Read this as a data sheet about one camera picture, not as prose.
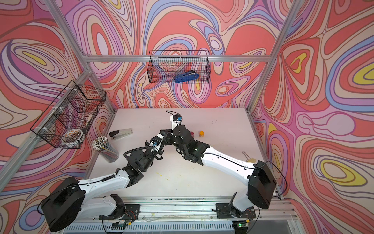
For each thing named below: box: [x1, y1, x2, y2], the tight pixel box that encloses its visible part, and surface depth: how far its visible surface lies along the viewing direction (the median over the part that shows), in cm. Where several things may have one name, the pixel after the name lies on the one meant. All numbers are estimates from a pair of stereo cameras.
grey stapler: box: [109, 128, 133, 140], surface depth 104 cm
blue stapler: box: [174, 70, 200, 84], surface depth 90 cm
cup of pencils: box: [91, 135, 120, 163], surface depth 82 cm
